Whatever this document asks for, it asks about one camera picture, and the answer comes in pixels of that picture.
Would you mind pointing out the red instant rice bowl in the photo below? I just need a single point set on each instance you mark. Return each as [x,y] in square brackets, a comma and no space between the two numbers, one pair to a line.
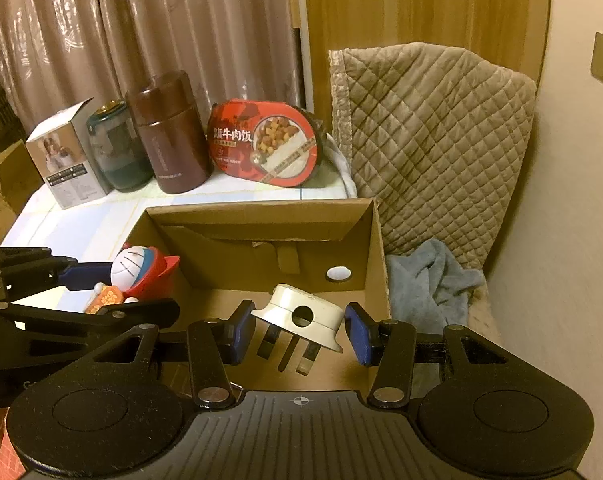
[261,145]

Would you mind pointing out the quilted beige chair cover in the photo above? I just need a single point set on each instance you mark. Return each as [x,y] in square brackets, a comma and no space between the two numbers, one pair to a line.
[431,150]

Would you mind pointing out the blue towel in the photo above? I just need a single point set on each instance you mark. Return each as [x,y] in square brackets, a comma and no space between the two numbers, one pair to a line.
[426,290]

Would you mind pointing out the white product box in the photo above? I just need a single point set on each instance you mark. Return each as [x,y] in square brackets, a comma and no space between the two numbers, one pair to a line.
[66,160]

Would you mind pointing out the brown cardboard box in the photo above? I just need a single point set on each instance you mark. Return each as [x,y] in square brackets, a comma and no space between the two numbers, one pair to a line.
[221,260]

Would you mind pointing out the beige patterned curtain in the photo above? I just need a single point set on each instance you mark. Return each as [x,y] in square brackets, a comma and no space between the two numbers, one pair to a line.
[156,25]

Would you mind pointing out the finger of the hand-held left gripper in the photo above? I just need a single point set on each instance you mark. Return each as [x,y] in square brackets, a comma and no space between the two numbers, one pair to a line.
[89,276]
[131,312]

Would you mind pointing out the cartoon cat toy figure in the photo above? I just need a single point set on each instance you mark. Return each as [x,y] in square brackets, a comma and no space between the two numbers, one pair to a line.
[136,272]

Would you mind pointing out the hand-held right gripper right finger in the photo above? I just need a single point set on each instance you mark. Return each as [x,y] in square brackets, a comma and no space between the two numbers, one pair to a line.
[360,335]

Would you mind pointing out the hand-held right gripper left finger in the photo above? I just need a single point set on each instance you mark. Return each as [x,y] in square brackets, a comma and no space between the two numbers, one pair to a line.
[241,334]

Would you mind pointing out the brown thermos flask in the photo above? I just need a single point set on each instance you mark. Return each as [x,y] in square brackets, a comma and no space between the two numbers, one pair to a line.
[169,135]

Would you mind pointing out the large brown shipping carton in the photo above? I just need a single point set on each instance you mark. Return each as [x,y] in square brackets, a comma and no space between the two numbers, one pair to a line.
[11,185]

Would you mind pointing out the wooden door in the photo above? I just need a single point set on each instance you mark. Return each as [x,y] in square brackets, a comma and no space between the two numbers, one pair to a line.
[406,5]

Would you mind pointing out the green glass jar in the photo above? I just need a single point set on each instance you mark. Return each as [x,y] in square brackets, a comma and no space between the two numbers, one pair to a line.
[119,155]

